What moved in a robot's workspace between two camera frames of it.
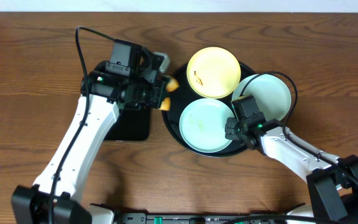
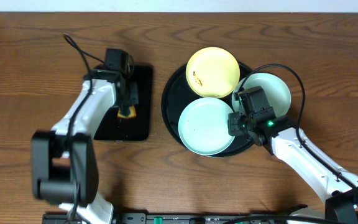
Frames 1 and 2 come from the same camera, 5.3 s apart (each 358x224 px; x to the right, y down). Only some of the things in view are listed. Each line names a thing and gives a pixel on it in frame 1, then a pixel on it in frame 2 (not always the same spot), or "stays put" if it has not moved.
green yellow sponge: (172, 84) -> (132, 114)
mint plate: (271, 97) stays put
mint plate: (202, 125) stays put
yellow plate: (214, 72) stays put
